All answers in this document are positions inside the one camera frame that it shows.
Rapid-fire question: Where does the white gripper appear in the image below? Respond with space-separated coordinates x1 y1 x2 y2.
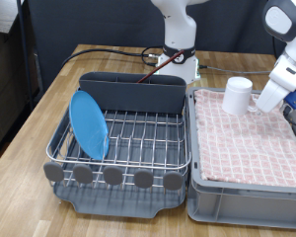
256 54 296 117

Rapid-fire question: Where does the white mug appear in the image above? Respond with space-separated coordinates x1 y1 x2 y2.
221 76 261 117

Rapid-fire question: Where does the brown wooden spoon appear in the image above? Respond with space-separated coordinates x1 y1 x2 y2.
136 49 185 84

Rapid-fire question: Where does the blue plate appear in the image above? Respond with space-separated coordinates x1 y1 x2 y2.
68 90 111 161

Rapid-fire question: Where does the metal dish rack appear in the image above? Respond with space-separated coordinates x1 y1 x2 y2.
52 88 188 219

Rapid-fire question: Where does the pink checked towel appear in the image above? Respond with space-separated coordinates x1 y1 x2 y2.
193 88 296 189

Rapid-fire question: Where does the grey plastic crate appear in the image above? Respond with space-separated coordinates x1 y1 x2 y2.
185 86 296 230

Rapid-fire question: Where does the dark grey utensil holder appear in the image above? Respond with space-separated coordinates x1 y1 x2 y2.
78 71 187 115

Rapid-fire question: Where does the dark cabinet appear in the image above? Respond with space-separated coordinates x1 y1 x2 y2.
0 29 31 156

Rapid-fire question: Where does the light grey panel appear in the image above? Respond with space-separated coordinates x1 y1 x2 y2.
0 0 24 35

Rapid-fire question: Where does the black camera cable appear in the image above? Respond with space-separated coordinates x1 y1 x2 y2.
281 104 296 130

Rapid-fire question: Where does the thin grey table cable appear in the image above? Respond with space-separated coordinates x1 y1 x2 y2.
198 64 274 75

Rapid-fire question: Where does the steel wire dish rack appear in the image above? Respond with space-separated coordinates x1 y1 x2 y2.
45 87 192 194

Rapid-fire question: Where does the thick black table cable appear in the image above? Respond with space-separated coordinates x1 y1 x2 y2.
60 44 165 68

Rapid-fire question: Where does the black metal post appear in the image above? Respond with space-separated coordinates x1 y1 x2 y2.
16 0 36 110

